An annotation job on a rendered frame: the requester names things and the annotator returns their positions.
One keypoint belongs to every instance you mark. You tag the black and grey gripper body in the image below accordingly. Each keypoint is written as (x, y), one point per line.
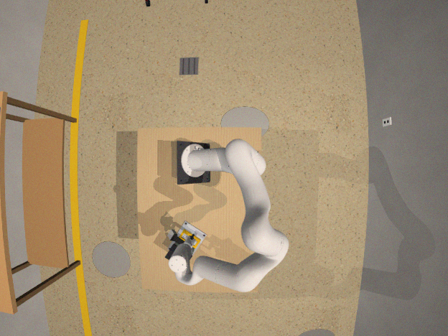
(189, 241)

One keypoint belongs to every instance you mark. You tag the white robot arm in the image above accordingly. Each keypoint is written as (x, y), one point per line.
(270, 245)

